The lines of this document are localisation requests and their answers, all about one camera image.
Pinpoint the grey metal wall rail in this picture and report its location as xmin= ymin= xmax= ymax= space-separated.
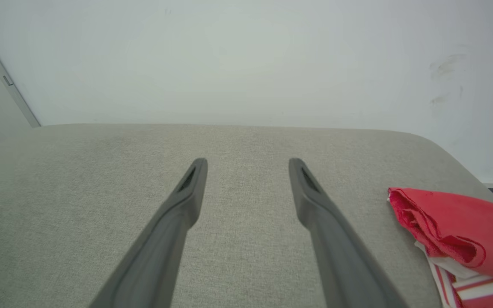
xmin=0 ymin=15 xmax=42 ymax=128

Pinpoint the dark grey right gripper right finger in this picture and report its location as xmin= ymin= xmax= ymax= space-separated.
xmin=288 ymin=158 xmax=410 ymax=308

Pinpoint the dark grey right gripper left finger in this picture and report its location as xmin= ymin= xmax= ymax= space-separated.
xmin=89 ymin=158 xmax=208 ymax=308

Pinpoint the red white basketball jersey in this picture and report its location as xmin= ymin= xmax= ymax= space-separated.
xmin=387 ymin=187 xmax=493 ymax=308

